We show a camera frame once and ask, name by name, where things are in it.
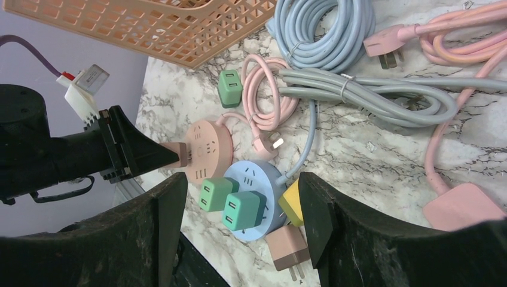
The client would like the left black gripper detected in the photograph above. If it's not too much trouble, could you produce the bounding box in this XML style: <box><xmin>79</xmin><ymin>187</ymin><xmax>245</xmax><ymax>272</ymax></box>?
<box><xmin>84</xmin><ymin>105</ymin><xmax>178</xmax><ymax>183</ymax></box>

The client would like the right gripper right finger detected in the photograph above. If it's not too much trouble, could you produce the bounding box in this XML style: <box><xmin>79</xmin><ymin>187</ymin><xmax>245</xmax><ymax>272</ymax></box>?
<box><xmin>298</xmin><ymin>172</ymin><xmax>506</xmax><ymax>286</ymax></box>

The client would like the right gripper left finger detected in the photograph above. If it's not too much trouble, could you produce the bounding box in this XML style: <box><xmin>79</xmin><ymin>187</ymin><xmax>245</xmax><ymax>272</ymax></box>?
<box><xmin>1</xmin><ymin>172</ymin><xmax>188</xmax><ymax>286</ymax></box>

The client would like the teal usb charger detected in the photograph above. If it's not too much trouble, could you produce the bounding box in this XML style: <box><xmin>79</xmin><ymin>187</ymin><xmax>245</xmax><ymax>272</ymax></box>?
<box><xmin>222</xmin><ymin>191</ymin><xmax>267</xmax><ymax>231</ymax></box>

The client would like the dark green usb charger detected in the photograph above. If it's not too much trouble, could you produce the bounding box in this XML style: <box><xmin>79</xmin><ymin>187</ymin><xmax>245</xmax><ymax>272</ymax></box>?
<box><xmin>217</xmin><ymin>69</ymin><xmax>243</xmax><ymax>108</ymax></box>

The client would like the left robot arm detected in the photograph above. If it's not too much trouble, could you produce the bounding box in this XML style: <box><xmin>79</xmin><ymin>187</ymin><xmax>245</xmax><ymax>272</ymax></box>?
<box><xmin>1</xmin><ymin>84</ymin><xmax>188</xmax><ymax>205</ymax></box>

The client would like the brown pink usb charger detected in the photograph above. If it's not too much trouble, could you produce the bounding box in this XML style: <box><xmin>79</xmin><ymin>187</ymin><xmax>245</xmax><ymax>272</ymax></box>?
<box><xmin>265</xmin><ymin>225</ymin><xmax>310</xmax><ymax>281</ymax></box>

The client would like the yellow usb charger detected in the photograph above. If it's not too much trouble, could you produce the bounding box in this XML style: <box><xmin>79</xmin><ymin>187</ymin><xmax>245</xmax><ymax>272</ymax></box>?
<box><xmin>278</xmin><ymin>179</ymin><xmax>304</xmax><ymax>227</ymax></box>

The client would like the pink round power socket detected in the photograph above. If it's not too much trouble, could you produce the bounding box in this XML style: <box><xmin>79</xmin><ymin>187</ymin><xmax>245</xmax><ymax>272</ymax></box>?
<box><xmin>185</xmin><ymin>119</ymin><xmax>233</xmax><ymax>185</ymax></box>

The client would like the blue round power socket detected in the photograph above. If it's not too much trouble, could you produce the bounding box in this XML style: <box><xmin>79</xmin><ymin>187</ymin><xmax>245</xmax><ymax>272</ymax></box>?
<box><xmin>222</xmin><ymin>160</ymin><xmax>286</xmax><ymax>242</ymax></box>

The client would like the pink power strip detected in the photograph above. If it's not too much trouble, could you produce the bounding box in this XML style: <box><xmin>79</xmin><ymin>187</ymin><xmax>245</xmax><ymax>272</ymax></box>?
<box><xmin>422</xmin><ymin>55</ymin><xmax>507</xmax><ymax>233</ymax></box>

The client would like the orange plastic file organizer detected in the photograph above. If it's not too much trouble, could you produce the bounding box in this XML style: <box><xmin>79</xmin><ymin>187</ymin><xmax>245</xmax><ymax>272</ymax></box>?
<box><xmin>3</xmin><ymin>0</ymin><xmax>276</xmax><ymax>69</ymax></box>

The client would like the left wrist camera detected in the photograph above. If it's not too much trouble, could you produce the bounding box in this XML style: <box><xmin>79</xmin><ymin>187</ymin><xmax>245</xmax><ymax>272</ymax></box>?
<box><xmin>56</xmin><ymin>64</ymin><xmax>110</xmax><ymax>126</ymax></box>

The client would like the pink coiled cable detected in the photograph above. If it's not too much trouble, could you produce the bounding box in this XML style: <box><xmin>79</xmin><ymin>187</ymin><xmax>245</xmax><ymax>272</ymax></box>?
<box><xmin>215</xmin><ymin>53</ymin><xmax>300</xmax><ymax>161</ymax></box>

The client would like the grey bundled cable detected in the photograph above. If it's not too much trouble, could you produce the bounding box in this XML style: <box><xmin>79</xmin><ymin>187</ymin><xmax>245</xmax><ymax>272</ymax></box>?
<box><xmin>275</xmin><ymin>67</ymin><xmax>507</xmax><ymax>187</ymax></box>

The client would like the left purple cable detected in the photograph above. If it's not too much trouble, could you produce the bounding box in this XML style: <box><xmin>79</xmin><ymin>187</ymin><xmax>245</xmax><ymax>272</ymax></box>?
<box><xmin>0</xmin><ymin>34</ymin><xmax>64</xmax><ymax>78</ymax></box>

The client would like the blue coiled cable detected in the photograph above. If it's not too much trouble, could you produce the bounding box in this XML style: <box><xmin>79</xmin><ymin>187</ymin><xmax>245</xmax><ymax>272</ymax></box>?
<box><xmin>266</xmin><ymin>0</ymin><xmax>376</xmax><ymax>74</ymax></box>

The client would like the salmon coiled cable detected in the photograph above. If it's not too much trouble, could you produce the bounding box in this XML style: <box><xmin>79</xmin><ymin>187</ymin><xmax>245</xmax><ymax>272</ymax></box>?
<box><xmin>364</xmin><ymin>0</ymin><xmax>507</xmax><ymax>70</ymax></box>

